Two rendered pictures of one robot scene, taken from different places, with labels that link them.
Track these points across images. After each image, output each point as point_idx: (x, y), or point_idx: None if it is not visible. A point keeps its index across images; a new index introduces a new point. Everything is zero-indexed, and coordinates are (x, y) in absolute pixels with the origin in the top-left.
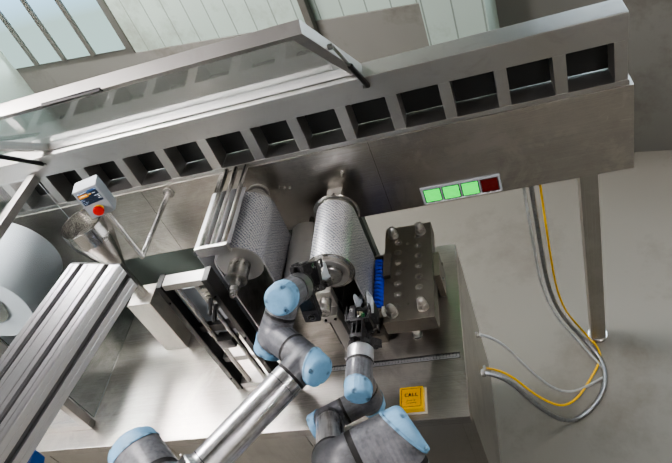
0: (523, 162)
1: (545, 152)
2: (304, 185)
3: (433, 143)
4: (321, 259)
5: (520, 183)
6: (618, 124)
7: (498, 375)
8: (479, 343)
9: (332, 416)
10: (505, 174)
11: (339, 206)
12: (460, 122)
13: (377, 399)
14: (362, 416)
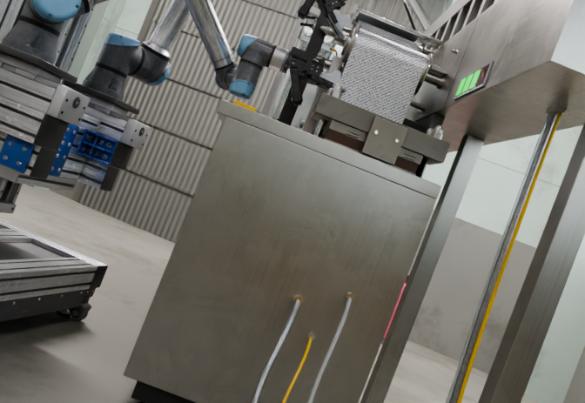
0: (508, 45)
1: (523, 30)
2: (442, 67)
3: (494, 18)
4: None
5: (494, 78)
6: None
7: (294, 310)
8: (345, 333)
9: (227, 43)
10: (495, 63)
11: (419, 52)
12: None
13: (241, 69)
14: (229, 78)
